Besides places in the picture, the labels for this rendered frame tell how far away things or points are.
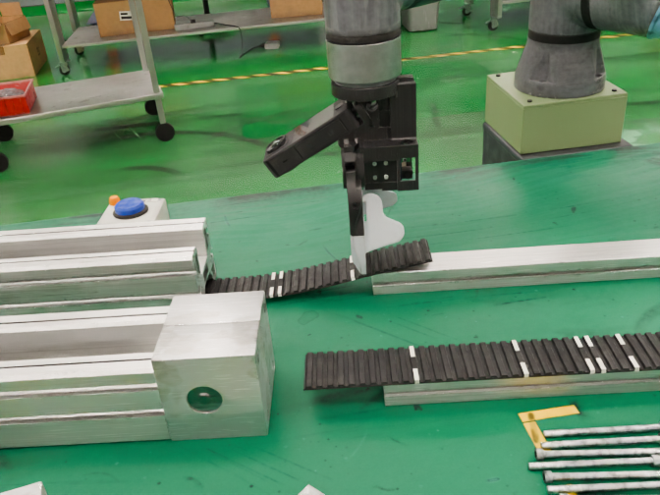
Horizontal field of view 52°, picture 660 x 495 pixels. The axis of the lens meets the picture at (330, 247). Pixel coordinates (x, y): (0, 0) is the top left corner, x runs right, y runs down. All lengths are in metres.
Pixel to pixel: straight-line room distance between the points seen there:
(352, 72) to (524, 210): 0.42
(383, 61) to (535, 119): 0.54
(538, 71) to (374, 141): 0.54
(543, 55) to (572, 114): 0.11
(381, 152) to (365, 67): 0.09
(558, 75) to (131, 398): 0.85
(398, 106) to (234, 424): 0.35
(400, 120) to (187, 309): 0.29
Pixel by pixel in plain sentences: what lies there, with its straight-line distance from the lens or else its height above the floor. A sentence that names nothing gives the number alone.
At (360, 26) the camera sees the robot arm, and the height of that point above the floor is 1.10.
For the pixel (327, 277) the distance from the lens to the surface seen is 0.81.
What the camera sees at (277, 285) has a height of 0.79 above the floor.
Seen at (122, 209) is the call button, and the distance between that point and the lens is 0.94.
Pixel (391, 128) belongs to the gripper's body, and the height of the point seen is 0.99.
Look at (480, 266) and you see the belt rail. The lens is 0.81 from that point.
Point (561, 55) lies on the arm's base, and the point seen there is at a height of 0.93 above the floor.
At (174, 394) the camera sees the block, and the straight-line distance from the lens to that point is 0.62.
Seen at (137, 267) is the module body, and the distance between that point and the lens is 0.78.
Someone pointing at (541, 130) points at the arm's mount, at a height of 0.82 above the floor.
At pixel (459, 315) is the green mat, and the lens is 0.77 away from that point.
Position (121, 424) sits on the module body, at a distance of 0.66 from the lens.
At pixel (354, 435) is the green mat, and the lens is 0.63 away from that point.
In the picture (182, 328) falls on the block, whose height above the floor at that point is 0.87.
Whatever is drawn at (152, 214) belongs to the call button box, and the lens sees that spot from 0.94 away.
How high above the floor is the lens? 1.23
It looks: 30 degrees down
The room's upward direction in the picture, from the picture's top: 5 degrees counter-clockwise
